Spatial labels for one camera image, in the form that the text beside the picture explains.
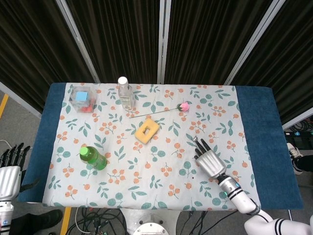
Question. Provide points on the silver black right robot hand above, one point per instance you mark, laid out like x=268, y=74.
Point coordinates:
x=211, y=162

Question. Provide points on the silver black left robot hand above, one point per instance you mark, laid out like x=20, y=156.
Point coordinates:
x=9, y=181

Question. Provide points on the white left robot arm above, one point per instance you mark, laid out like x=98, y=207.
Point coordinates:
x=6, y=215

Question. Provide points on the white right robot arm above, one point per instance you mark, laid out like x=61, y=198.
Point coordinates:
x=242, y=198

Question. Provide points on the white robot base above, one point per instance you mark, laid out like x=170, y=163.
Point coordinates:
x=149, y=220

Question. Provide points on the black shoe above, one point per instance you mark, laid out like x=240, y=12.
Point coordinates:
x=39, y=221

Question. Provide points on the blue table cover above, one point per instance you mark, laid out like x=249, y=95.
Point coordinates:
x=266, y=147

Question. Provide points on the floral orange-print white tablecloth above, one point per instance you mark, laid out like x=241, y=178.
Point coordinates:
x=159, y=186

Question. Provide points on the pink artificial rose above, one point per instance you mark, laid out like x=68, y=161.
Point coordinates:
x=184, y=106

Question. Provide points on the yellow sponge with hole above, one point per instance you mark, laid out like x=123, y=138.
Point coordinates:
x=140, y=134

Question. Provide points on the white black sneaker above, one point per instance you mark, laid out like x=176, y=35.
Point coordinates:
x=293, y=151

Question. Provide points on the green plastic drink bottle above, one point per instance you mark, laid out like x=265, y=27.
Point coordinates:
x=94, y=160

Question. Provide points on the black power strip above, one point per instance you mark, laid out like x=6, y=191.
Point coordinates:
x=297, y=135

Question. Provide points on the clear plastic box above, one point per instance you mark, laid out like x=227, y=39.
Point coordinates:
x=73, y=104

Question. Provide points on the clear plastic labelled bottle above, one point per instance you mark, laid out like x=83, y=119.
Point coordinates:
x=125, y=98

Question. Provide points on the light blue cube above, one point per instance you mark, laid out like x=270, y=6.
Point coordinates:
x=82, y=96

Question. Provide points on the dark curtain panel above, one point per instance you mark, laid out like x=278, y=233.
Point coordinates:
x=293, y=61
x=122, y=36
x=29, y=49
x=207, y=36

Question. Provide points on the silver partition bottom rail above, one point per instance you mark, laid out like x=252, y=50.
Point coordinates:
x=298, y=120
x=19, y=98

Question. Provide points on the silver partition post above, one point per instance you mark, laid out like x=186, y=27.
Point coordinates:
x=255, y=40
x=162, y=41
x=76, y=39

